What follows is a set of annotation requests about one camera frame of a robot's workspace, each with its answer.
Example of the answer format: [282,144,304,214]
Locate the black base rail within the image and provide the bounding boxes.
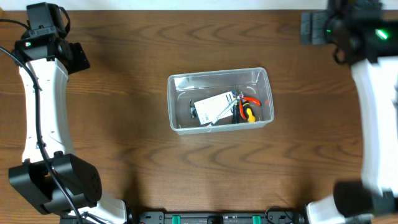
[127,209,306,224]

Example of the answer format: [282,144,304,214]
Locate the clear plastic container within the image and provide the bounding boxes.
[167,67,274,135]

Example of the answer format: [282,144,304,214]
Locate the small claw hammer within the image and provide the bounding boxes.
[188,100,197,119]

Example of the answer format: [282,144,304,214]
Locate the thin yellow black screwdriver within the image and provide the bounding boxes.
[232,85,239,124]

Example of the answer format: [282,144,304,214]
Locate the stubby yellow black screwdriver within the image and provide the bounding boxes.
[242,101,256,123]

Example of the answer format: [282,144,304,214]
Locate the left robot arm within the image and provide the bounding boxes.
[9,25,128,223]

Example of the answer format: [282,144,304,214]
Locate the red handled pliers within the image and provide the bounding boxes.
[239,92,261,122]

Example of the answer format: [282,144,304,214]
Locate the silver wrench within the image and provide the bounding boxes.
[208,93,244,127]

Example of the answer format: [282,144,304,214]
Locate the left black cable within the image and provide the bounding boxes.
[0,18,94,224]

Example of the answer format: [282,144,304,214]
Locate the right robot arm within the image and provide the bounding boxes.
[300,10,397,223]

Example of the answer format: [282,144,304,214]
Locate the blue white cardboard box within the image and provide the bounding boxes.
[194,91,235,125]

